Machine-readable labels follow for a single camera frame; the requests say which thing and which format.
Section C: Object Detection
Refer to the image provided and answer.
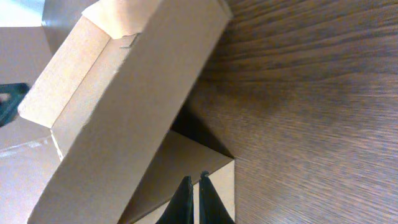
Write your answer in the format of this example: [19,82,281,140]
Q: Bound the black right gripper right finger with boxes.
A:
[199,171,235,224]

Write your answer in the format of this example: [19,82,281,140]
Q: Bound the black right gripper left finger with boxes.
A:
[156,176,194,224]

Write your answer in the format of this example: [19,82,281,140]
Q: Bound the brown cardboard box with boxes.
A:
[18,0,235,223]

